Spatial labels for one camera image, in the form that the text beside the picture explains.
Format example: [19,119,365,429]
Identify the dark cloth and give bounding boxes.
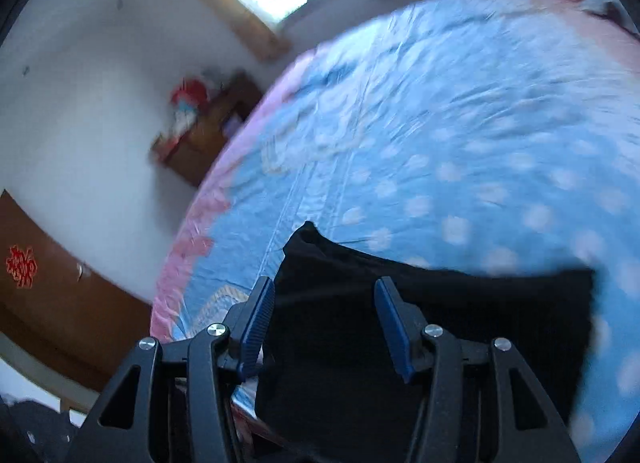
[0,393,81,463]

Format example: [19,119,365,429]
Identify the yellow patterned curtain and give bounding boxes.
[165,0,293,61]

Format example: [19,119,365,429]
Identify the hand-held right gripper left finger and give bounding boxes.
[65,275,277,463]

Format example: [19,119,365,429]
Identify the black pants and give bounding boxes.
[252,220,598,463]

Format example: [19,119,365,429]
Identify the blue and pink bed sheet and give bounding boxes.
[150,0,640,463]

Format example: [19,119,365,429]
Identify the red gift bag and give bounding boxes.
[170,77,211,106]

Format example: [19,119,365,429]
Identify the brown wooden door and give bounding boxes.
[0,188,156,394]

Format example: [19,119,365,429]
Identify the patterned pillow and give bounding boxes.
[580,0,640,39]

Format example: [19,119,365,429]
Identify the red paper decoration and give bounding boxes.
[6,244,40,289]

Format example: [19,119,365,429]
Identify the wooden desk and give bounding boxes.
[150,72,266,189]

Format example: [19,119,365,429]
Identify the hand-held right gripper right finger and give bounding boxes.
[374,276,583,463]

